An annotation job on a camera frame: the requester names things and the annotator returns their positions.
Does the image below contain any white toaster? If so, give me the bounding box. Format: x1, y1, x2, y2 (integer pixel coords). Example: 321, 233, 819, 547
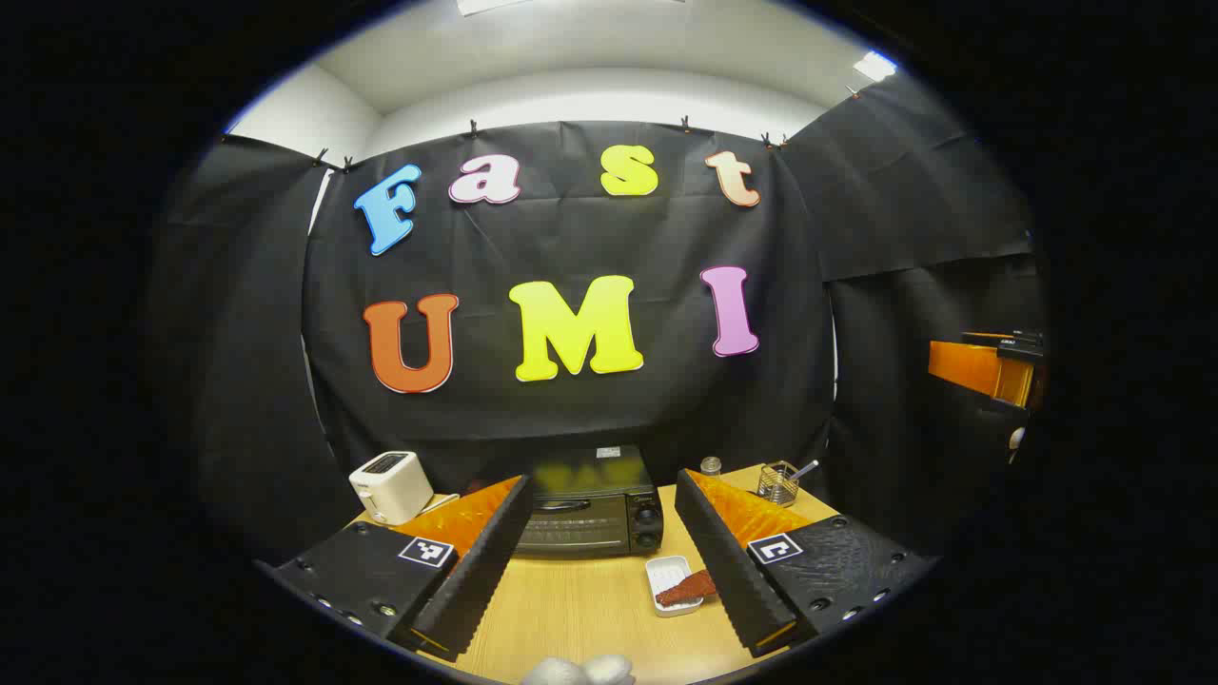
348, 451, 435, 526

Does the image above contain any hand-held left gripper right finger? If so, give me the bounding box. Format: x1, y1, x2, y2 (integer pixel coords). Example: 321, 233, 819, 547
674, 466, 938, 659

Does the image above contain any row of small cloth clips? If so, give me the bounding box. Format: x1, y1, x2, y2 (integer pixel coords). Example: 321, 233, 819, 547
312, 88, 862, 170

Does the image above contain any red meat slice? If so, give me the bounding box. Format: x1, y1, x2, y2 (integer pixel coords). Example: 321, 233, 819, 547
655, 569, 719, 610

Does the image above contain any black electric oven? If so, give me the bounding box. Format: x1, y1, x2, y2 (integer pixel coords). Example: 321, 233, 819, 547
514, 444, 665, 559

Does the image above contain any wire mesh holder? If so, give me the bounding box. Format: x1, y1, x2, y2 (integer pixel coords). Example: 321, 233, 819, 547
756, 461, 800, 506

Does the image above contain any white rectangular dish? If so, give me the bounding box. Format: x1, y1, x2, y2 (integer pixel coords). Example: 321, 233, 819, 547
645, 556, 707, 618

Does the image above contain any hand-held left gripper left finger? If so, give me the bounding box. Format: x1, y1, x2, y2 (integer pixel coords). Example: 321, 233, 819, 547
257, 474, 534, 664

